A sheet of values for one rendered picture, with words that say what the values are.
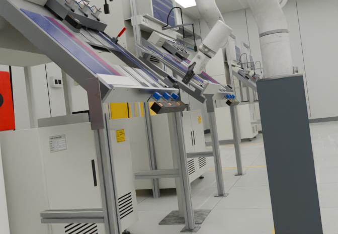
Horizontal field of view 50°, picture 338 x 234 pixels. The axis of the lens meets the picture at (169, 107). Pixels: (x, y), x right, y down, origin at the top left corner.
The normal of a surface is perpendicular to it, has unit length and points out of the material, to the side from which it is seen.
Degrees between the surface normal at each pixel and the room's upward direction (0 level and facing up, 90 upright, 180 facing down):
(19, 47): 90
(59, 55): 90
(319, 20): 90
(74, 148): 90
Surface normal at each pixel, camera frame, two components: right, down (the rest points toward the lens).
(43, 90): 0.92, -0.12
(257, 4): -0.51, 0.66
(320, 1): -0.37, 0.03
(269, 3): -0.18, 0.64
